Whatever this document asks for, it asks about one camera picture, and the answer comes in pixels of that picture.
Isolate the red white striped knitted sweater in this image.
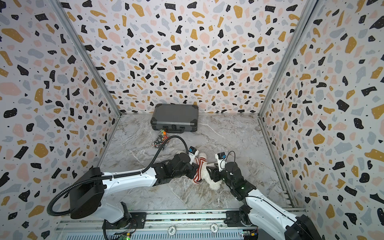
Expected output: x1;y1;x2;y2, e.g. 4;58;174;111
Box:
193;156;207;184

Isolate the white teddy bear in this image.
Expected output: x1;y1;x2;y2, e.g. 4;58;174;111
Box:
197;153;222;191

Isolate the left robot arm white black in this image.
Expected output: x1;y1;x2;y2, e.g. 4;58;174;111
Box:
69;150;199;224

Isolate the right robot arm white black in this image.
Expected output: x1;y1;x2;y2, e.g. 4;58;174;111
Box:
207;162;321;240

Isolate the bag of colourful small parts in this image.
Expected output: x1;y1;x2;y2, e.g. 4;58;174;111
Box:
152;130;169;148

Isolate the dark grey hard case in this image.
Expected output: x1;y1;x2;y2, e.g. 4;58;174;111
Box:
150;104;199;134

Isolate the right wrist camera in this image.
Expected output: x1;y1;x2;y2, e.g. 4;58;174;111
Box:
215;152;227;172

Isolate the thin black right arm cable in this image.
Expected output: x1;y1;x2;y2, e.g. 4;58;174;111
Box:
220;150;313;240

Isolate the black corrugated cable conduit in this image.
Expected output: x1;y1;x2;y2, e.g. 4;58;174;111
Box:
46;135;190;217

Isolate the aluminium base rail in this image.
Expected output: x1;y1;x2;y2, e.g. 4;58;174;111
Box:
53;208;313;240

